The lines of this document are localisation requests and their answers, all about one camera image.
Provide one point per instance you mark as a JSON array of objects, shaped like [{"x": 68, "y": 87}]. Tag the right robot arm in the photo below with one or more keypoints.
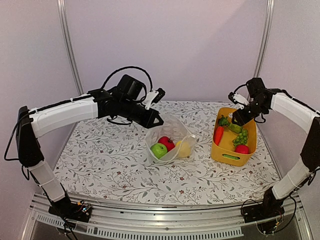
[{"x": 304, "y": 139}]

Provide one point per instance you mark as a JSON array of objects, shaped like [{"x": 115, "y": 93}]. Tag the yellow lemon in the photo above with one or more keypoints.
[{"x": 184, "y": 149}]

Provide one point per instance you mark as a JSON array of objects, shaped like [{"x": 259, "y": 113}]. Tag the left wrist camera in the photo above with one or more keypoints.
[{"x": 153, "y": 96}]

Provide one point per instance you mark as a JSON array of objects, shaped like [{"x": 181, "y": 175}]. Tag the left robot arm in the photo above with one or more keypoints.
[{"x": 119, "y": 101}]

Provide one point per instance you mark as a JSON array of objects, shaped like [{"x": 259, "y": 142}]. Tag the clear zip top bag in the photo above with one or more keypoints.
[{"x": 174, "y": 129}]

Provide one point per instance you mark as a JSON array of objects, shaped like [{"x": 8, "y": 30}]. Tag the orange carrot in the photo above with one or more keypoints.
[{"x": 219, "y": 132}]

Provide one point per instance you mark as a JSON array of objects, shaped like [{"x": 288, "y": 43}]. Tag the red fruit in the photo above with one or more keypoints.
[{"x": 242, "y": 149}]

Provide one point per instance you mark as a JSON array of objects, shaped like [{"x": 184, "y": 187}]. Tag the green apple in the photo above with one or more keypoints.
[{"x": 159, "y": 150}]

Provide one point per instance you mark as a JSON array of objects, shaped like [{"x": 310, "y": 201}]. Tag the right aluminium post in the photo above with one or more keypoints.
[{"x": 270, "y": 6}]

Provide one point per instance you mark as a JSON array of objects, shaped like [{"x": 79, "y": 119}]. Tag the yellow plastic basket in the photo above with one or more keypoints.
[{"x": 226, "y": 145}]

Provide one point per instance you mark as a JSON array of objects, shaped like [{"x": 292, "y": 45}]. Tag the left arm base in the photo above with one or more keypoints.
[{"x": 66, "y": 209}]

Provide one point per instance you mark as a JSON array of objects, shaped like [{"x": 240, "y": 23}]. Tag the green pear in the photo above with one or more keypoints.
[{"x": 235, "y": 128}]

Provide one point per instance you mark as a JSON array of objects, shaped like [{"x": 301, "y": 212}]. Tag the left aluminium post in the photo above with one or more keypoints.
[{"x": 62, "y": 12}]

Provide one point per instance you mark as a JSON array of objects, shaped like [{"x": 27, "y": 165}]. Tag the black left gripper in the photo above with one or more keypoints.
[{"x": 148, "y": 122}]

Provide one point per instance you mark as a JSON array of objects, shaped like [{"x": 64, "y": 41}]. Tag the red tomato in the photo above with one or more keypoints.
[{"x": 167, "y": 142}]

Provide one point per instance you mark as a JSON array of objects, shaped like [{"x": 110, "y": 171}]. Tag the aluminium front rail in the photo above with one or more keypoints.
[{"x": 121, "y": 220}]

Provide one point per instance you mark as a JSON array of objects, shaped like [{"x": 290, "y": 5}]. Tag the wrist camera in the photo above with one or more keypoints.
[
  {"x": 153, "y": 96},
  {"x": 240, "y": 101}
]

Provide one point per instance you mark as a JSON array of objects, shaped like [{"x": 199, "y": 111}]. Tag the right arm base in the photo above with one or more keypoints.
[{"x": 262, "y": 212}]

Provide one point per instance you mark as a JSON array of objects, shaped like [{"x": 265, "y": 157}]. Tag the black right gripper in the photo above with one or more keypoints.
[{"x": 241, "y": 119}]

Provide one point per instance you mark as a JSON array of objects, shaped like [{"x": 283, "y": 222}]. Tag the green bitter gourd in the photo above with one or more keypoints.
[{"x": 230, "y": 157}]

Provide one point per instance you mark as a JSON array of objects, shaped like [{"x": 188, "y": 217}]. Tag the green leafy vegetable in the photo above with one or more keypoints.
[{"x": 223, "y": 121}]

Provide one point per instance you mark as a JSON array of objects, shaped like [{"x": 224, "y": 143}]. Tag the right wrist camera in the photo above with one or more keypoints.
[{"x": 240, "y": 101}]

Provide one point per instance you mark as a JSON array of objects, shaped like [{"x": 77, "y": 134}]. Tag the green grapes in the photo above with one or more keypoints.
[{"x": 241, "y": 139}]

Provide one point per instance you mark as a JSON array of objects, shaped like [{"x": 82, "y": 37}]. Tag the aluminium post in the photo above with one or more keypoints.
[
  {"x": 62, "y": 12},
  {"x": 270, "y": 6}
]

